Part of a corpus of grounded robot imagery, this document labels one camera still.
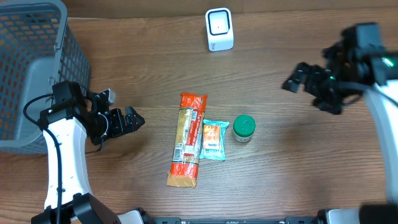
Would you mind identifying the long red orange spaghetti pack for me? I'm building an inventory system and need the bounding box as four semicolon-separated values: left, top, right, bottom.
167;92;208;188

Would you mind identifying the green lid white jar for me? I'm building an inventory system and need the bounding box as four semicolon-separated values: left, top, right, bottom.
233;114;256;142

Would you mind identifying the teal orange snack packet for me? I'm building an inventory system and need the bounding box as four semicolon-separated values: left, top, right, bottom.
200;119;229;161

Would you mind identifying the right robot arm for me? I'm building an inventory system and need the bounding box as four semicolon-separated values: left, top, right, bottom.
282;22;397;223

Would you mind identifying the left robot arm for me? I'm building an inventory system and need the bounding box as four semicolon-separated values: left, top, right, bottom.
31;81;153;224

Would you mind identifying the white barcode scanner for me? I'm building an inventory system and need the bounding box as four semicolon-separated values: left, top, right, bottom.
205;7;234;52

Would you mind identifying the grey plastic mesh basket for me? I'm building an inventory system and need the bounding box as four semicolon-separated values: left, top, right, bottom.
1;0;91;154

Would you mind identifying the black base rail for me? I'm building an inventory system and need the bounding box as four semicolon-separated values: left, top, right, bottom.
144;217;325;224

